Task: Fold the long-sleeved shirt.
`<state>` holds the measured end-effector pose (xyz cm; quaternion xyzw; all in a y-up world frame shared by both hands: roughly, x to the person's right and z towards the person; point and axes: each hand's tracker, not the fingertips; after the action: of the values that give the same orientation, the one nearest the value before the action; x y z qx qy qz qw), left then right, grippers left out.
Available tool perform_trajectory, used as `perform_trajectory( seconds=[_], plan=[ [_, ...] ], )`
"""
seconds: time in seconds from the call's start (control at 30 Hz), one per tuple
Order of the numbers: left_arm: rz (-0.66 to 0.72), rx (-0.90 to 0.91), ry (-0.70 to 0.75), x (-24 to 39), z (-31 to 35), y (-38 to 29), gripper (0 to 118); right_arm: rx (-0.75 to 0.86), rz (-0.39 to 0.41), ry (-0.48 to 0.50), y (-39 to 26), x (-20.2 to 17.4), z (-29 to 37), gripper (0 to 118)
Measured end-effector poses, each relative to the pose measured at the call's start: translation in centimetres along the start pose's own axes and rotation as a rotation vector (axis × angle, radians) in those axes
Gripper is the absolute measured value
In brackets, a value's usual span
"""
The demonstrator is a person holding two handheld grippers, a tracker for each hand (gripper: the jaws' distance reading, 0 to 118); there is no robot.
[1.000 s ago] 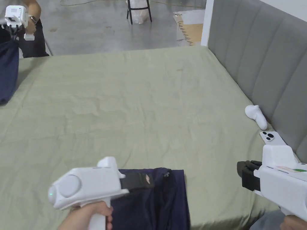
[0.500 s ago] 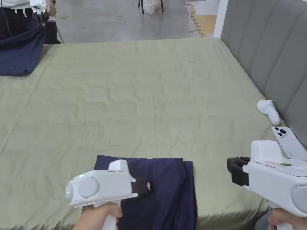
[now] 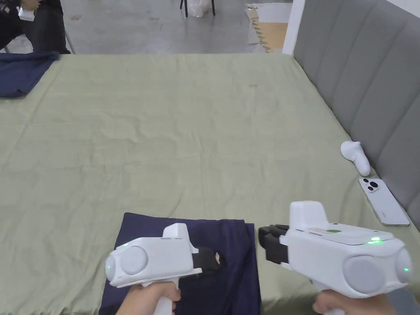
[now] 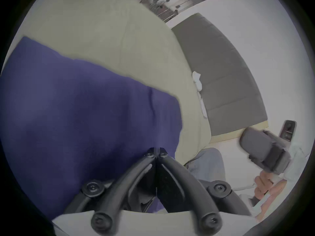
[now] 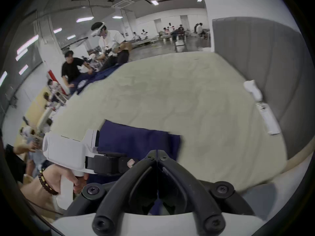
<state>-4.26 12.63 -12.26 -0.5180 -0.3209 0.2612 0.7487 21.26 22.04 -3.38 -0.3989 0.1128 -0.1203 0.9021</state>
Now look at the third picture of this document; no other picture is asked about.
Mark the white phone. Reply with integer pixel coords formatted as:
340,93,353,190
357,177,411,227

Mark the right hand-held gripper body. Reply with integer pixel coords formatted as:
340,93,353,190
265,201,413,315

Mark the person's right hand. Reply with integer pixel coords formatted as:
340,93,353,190
312,290,420,315

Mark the white hand controller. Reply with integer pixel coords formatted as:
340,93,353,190
340,140,372,176

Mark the grey padded headboard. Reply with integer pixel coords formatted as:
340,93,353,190
292,0,420,228

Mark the flattened cardboard carton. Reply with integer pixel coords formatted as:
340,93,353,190
244,3,293,53

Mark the person's left hand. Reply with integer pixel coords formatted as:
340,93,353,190
116,281,182,315

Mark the bunched dark blue garment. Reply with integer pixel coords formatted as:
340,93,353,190
0,50,61,99

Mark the dark blue shirt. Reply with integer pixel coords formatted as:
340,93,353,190
99,212,263,315

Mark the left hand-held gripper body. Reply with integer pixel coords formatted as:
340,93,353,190
105,223,215,315

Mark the black chair with white bag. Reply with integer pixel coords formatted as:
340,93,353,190
179,0,217,18

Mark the bed with pale green sheet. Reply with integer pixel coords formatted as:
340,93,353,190
0,53,411,315

